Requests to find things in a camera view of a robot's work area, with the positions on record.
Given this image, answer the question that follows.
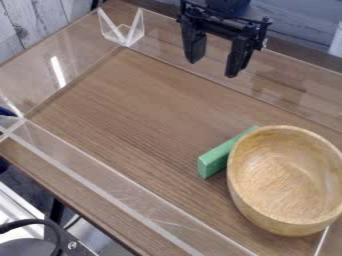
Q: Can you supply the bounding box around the clear acrylic corner bracket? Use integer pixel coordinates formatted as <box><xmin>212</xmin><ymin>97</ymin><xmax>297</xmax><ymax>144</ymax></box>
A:
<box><xmin>96</xmin><ymin>8</ymin><xmax>144</xmax><ymax>47</ymax></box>

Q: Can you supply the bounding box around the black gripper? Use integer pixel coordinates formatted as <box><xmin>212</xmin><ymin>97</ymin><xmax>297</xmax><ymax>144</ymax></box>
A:
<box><xmin>176</xmin><ymin>0</ymin><xmax>273</xmax><ymax>78</ymax></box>

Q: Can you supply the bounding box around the brown wooden bowl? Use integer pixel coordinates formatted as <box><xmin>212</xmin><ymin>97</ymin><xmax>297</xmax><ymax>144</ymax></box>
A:
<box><xmin>227</xmin><ymin>125</ymin><xmax>342</xmax><ymax>237</ymax></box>

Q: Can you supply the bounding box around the black cable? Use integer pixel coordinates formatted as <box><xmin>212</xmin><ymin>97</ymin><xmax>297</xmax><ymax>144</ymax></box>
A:
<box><xmin>0</xmin><ymin>218</ymin><xmax>66</xmax><ymax>256</ymax></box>

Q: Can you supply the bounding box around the black metal table leg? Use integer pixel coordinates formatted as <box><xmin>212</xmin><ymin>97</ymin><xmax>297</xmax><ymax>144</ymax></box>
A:
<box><xmin>49</xmin><ymin>199</ymin><xmax>66</xmax><ymax>224</ymax></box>

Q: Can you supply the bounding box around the clear acrylic enclosure wall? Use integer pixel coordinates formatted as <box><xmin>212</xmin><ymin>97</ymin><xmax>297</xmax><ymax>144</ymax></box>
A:
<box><xmin>0</xmin><ymin>3</ymin><xmax>342</xmax><ymax>256</ymax></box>

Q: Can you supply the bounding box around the green wooden block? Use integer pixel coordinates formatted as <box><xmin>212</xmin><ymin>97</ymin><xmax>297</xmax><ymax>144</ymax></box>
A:
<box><xmin>198</xmin><ymin>126</ymin><xmax>258</xmax><ymax>179</ymax></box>

